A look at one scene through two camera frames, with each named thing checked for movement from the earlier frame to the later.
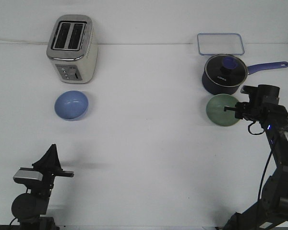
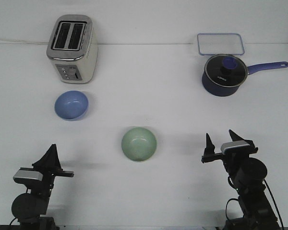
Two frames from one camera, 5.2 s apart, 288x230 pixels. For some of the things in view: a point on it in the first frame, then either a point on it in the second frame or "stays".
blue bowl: x=71 y=105 stays
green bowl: x=215 y=109 to x=138 y=144
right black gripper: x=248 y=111 to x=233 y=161
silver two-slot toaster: x=72 y=49 stays
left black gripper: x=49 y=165 stays
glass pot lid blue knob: x=226 y=70 stays
